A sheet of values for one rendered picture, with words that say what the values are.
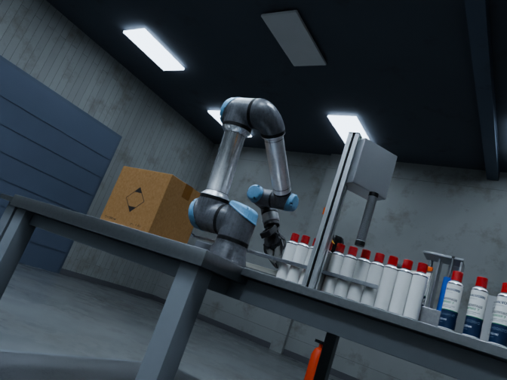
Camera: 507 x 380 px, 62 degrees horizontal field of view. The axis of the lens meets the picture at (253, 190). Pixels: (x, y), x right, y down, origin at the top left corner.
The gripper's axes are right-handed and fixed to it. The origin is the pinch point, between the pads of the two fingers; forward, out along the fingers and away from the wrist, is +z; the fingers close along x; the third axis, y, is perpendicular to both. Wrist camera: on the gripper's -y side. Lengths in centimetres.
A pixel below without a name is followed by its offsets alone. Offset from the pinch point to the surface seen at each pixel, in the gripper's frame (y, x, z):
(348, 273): -1.8, -29.3, 11.8
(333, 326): -60, -35, 40
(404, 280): -2, -48, 20
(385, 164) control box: -8, -55, -24
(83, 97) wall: 326, 502, -596
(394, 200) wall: 732, -10, -329
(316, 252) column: -15.8, -22.5, 5.5
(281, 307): -61, -23, 33
